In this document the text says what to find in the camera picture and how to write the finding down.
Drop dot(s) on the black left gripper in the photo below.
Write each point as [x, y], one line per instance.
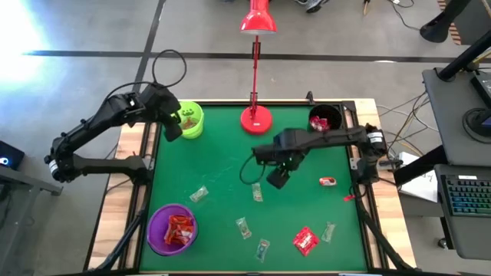
[163, 103]

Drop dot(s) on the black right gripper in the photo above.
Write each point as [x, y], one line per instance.
[287, 147]

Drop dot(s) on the clear green candy pack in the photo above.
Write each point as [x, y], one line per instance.
[328, 232]
[243, 228]
[198, 193]
[257, 191]

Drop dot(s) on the red candy pack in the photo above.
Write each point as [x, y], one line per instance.
[319, 123]
[305, 240]

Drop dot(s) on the orange white candy pack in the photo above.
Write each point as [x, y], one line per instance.
[188, 237]
[324, 181]
[174, 235]

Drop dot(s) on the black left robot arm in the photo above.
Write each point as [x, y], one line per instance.
[96, 122]

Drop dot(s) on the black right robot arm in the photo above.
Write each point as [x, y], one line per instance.
[333, 138]

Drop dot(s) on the green plastic bucket with face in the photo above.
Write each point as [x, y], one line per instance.
[195, 132]

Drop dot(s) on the green table mat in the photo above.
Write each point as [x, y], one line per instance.
[222, 153]

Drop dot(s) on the red desk lamp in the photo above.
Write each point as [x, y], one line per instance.
[256, 119]

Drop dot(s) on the small red tag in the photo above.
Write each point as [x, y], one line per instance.
[349, 198]

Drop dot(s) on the black plastic bucket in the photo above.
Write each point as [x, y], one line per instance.
[334, 115]

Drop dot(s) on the purple plastic bucket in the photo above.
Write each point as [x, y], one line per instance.
[157, 230]

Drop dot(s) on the white paper sheet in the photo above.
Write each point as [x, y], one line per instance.
[422, 189]

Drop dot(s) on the grey metal stand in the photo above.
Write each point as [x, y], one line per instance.
[23, 180]

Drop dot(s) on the black device with blue light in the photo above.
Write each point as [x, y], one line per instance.
[13, 153]

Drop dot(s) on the grey desk top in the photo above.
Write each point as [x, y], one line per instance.
[449, 115]

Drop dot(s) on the black keyboard with blue keys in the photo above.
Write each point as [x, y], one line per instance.
[468, 195]

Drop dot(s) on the wooden stick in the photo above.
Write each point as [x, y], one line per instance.
[367, 5]

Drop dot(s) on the grey keyboard table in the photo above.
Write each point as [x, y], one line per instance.
[472, 237]

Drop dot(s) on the black round monitor base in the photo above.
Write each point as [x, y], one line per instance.
[477, 122]

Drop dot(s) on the black stand foot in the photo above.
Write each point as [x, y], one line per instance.
[437, 27]

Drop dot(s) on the orange black striped mat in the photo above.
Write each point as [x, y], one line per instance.
[455, 37]

